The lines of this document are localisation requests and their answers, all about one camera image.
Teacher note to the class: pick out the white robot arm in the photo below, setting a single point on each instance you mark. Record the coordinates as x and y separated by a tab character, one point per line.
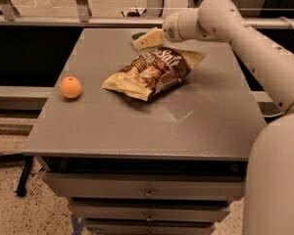
269	190

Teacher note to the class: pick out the grey drawer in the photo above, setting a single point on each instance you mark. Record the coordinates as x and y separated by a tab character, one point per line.
150	210
149	187
139	227

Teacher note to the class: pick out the middle grey drawer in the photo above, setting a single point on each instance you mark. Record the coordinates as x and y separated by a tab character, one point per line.
150	210

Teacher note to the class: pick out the top grey drawer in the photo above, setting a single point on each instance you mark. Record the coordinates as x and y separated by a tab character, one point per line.
149	187

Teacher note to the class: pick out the bottom grey drawer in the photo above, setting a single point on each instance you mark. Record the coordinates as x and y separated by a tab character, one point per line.
139	227

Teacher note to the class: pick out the green and yellow sponge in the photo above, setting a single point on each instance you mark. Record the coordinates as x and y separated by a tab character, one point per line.
134	39

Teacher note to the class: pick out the metal window railing frame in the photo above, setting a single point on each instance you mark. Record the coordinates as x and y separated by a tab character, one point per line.
89	13

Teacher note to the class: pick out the orange fruit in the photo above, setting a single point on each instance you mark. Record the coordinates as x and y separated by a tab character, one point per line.
70	87

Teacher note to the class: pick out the brown chips bag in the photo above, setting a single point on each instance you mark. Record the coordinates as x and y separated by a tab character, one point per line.
153	72

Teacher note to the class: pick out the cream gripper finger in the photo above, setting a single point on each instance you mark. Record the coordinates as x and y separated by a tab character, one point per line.
152	38

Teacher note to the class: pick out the grey drawer cabinet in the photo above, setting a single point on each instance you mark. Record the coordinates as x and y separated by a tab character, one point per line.
203	129

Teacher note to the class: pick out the black stand leg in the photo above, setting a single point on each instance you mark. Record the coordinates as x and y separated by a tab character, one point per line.
21	190

